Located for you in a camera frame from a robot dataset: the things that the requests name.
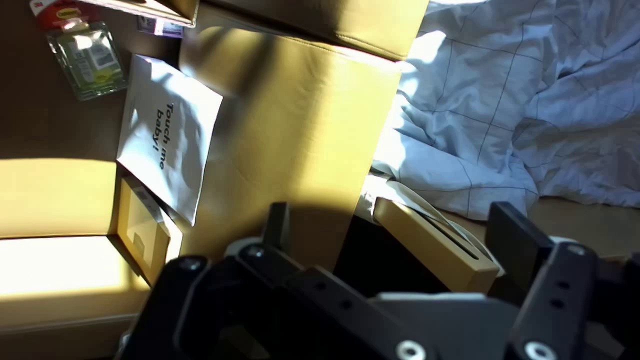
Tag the long cardboard box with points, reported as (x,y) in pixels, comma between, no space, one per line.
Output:
(333,20)

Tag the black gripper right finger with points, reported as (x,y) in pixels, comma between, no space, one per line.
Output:
(567,300)

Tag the white crumpled bed sheet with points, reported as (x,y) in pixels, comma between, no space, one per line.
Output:
(520,106)

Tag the tall cardboard box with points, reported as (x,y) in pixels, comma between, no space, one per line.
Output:
(301,132)

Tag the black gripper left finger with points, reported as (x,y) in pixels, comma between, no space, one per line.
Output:
(301,307)

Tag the red packaged item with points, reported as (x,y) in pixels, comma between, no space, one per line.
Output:
(56,13)

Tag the green packaged item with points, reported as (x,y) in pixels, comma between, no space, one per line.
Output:
(90,60)

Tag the low cardboard box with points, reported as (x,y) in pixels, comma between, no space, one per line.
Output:
(60,220)

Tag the open cardboard box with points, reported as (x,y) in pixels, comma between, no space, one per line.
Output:
(153,11)

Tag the small flat cardboard box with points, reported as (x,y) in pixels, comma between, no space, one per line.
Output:
(141,231)

